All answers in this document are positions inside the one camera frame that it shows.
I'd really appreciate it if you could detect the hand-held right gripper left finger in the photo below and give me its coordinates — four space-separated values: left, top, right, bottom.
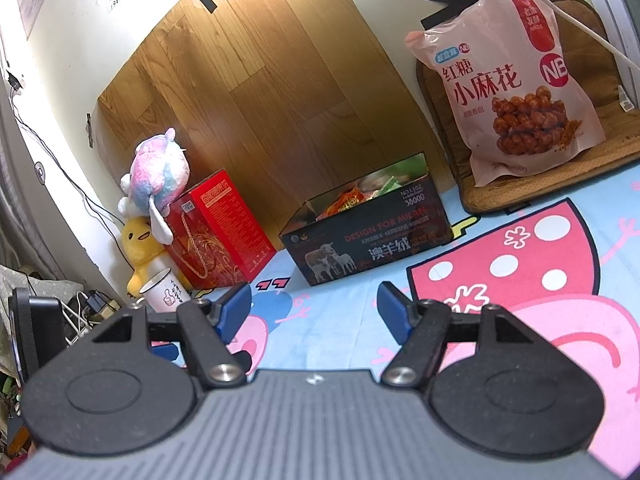
90 281 252 391

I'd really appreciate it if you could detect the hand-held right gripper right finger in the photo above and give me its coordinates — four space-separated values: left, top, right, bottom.
376 281 547 391

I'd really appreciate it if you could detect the black cardboard box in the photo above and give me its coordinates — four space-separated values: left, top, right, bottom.
279 154 454 287

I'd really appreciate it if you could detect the red snack packet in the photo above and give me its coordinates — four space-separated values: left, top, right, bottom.
324 191 369 220

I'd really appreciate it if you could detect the light green snack packet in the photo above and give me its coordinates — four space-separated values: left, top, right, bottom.
377 156 429 195

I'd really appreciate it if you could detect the power strip with chargers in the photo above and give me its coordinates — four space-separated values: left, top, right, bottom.
64 287 127 343

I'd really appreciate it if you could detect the white enamel mug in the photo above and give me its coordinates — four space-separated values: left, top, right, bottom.
139 267 192 314

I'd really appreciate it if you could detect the red gift box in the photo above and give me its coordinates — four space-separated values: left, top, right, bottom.
165 170 278 289

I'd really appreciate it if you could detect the yellow duck plush toy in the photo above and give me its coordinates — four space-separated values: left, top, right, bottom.
117 215 167 297

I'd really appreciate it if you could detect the grey curtain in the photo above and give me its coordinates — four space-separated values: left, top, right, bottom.
0 160 36 282

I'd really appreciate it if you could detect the pig-printed blue blanket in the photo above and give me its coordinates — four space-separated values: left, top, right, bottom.
145 160 640 477

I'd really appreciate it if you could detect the pink and blue plush toy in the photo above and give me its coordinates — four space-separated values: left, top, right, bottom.
120 129 189 247

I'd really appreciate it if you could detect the large pink snack bag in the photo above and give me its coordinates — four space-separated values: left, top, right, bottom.
407 0 603 188

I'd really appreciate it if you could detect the brown seat cushion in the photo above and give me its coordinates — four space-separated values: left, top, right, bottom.
415 0 640 216

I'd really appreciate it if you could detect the black wall cable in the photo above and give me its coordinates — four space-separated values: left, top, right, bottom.
0 60 127 231

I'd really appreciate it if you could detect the wood-grain wall panel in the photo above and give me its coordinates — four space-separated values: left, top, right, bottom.
97 0 456 282

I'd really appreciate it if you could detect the white cable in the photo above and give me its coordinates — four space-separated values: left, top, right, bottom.
480 0 640 77

